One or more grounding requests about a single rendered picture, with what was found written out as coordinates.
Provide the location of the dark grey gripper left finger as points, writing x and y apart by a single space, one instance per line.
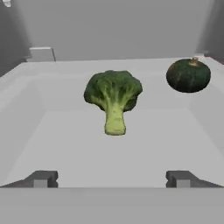
43 177

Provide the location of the grey sink basin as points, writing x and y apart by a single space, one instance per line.
110 151

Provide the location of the grey block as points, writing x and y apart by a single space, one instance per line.
42 54

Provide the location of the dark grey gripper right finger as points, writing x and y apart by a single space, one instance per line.
180 177

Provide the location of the green broccoli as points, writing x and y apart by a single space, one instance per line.
113 93

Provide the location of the dark green squash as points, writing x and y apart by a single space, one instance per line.
188 76

